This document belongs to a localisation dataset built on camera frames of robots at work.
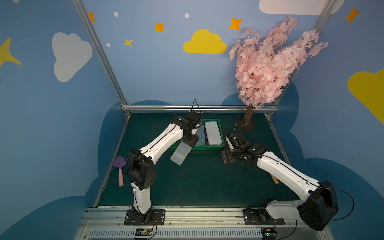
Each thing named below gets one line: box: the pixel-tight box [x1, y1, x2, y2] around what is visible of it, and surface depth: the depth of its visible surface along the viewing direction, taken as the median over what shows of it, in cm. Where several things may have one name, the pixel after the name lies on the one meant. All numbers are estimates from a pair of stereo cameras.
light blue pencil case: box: [195, 123, 206, 147], surface depth 104 cm
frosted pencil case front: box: [170, 141, 192, 166], surface depth 83 cm
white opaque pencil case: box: [205, 121, 222, 146], surface depth 105 cm
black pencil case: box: [221, 149, 238, 164], surface depth 76 cm
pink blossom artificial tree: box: [229, 16, 329, 133], surface depth 73 cm
